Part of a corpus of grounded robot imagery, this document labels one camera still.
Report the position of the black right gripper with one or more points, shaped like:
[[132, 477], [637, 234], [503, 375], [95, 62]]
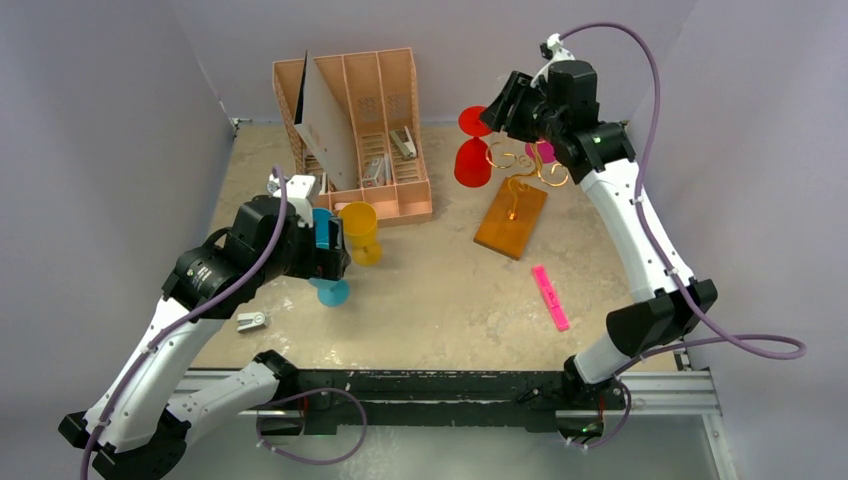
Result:
[[520, 100]]

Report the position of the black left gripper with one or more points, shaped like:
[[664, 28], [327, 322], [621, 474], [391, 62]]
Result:
[[329, 263]]

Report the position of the teal wine glass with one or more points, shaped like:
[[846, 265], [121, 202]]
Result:
[[330, 293]]

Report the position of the yellow plastic wine glass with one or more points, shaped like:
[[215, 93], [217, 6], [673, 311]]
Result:
[[360, 225]]

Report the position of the red plastic wine glass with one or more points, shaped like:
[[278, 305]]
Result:
[[471, 168]]

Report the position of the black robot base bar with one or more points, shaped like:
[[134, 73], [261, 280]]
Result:
[[536, 401]]

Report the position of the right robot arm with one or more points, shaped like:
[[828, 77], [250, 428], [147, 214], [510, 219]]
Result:
[[563, 110]]

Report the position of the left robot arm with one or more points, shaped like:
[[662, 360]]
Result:
[[140, 428]]

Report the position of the magenta plastic wine glass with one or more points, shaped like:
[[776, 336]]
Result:
[[542, 151]]

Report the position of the small white metal clip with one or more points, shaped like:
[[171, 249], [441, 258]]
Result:
[[250, 321]]

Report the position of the silver item in organizer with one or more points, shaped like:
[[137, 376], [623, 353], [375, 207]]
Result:
[[376, 171]]

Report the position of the grey stapler in organizer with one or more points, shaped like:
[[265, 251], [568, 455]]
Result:
[[403, 141]]

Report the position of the white paper folder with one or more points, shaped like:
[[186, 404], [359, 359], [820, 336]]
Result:
[[323, 127]]

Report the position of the peach plastic file organizer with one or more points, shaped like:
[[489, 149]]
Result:
[[377, 91]]

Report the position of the pink plastic clip tool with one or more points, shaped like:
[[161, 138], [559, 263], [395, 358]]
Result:
[[550, 298]]

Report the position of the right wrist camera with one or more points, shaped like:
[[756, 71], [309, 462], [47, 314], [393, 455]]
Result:
[[553, 50]]

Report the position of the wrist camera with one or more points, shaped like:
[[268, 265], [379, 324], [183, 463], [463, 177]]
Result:
[[299, 191], [553, 50]]

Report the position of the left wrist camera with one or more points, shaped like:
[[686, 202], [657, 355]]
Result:
[[299, 191]]

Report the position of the gold wire wine glass rack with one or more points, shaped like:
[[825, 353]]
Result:
[[517, 205]]

